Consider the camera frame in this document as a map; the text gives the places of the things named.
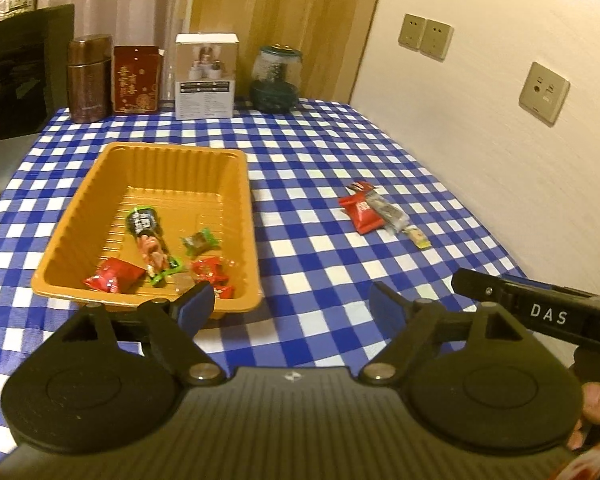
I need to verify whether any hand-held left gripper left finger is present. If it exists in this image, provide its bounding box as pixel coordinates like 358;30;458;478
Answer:
55;280;227;387

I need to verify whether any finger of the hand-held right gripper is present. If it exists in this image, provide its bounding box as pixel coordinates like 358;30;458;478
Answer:
452;268;529;312

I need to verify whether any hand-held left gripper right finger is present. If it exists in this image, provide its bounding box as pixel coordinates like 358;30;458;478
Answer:
359;281;531;386

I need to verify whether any green candy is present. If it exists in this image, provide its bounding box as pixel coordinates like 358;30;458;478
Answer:
180;228;220;256

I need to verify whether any small yellow candy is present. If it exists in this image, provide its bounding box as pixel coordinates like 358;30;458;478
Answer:
405;227;432;250

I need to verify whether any long green black snack packet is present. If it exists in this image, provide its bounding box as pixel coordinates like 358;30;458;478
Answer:
125;206;183;287

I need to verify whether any red snack packet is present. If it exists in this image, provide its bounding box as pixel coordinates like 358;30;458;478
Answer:
82;257;147;293
339;195;388;235

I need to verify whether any clear silver snack packet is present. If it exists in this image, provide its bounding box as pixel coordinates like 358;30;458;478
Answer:
365;192;410;235

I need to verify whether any yellow plastic tray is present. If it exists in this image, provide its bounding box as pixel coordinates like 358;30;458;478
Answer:
31;141;263;318

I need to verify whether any red white printed cloth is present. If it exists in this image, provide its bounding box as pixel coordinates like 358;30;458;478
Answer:
550;440;600;480

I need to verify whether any blue white checked tablecloth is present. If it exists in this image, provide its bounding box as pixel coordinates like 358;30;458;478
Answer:
0;97;531;461

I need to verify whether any large beige outlet panel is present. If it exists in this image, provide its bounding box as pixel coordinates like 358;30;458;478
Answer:
519;61;571;125

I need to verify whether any white product box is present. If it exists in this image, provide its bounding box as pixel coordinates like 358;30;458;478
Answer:
174;33;239;121

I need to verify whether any red gift box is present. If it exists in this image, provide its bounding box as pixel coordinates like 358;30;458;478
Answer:
112;45;162;113

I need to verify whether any glass jar with dark lid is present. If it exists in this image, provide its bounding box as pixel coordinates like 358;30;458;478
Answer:
250;45;302;114

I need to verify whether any brown metal canister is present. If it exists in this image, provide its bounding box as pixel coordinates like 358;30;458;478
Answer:
67;34;115;124

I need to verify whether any black glass appliance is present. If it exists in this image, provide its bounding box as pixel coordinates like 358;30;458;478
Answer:
0;3;76;143

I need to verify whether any light wooden panel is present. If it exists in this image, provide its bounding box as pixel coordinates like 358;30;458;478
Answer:
190;0;388;103

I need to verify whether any pale sheer curtain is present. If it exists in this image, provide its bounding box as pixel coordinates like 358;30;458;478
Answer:
0;0;196;106

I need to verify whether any beige wall socket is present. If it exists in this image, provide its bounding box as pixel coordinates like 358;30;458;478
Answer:
420;19;453;61
399;13;427;51

